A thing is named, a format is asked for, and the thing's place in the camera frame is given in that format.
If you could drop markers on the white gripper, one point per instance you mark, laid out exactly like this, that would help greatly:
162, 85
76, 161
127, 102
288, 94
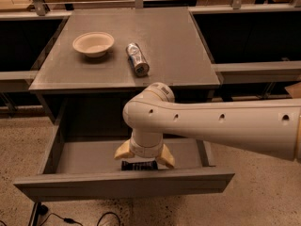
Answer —
145, 151

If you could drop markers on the dark rxbar blueberry wrapper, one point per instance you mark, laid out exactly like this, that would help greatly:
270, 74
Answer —
149, 165

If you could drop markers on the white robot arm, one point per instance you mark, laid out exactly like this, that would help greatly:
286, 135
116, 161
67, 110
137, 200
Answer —
269, 127

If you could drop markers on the open grey top drawer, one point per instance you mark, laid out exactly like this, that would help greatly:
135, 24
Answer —
79, 163

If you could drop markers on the grey drawer cabinet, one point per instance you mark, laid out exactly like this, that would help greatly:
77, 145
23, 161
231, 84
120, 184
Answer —
167, 38

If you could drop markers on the silver blue drink can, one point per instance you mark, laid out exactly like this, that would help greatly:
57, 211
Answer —
137, 60

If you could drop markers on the black power adapter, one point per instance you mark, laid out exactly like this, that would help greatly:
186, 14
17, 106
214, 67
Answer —
38, 210

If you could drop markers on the white paper bowl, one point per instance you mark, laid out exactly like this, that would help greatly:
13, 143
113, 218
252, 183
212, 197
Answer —
93, 44

